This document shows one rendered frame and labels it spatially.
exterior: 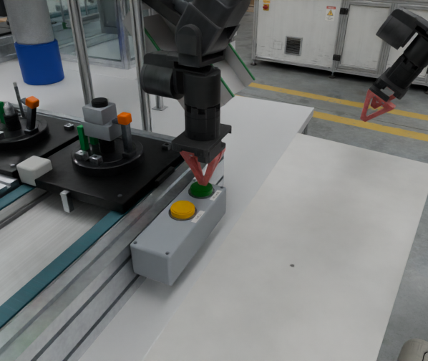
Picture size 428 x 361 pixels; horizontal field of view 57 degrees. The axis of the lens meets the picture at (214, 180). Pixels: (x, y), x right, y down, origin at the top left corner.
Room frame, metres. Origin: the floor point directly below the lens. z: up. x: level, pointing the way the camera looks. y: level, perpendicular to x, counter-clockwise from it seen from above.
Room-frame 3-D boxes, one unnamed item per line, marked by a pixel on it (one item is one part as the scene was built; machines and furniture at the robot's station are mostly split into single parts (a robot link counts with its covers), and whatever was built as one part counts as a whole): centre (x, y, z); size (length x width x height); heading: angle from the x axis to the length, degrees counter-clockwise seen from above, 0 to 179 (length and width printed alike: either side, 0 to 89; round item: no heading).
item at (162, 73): (0.62, 0.05, 1.19); 0.11 x 0.09 x 0.12; 61
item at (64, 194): (0.59, 0.26, 0.95); 0.01 x 0.01 x 0.04; 65
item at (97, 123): (0.71, 0.22, 1.06); 0.08 x 0.04 x 0.07; 64
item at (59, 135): (0.81, 0.44, 1.01); 0.24 x 0.24 x 0.13; 65
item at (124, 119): (0.69, 0.17, 1.04); 0.04 x 0.02 x 0.08; 65
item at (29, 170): (0.66, 0.34, 0.97); 0.05 x 0.05 x 0.04; 65
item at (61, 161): (0.71, 0.21, 0.96); 0.24 x 0.24 x 0.02; 65
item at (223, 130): (0.60, 0.02, 1.09); 0.10 x 0.07 x 0.07; 155
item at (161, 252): (0.54, 0.05, 0.93); 0.21 x 0.07 x 0.06; 155
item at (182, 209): (0.54, 0.05, 0.96); 0.04 x 0.04 x 0.02
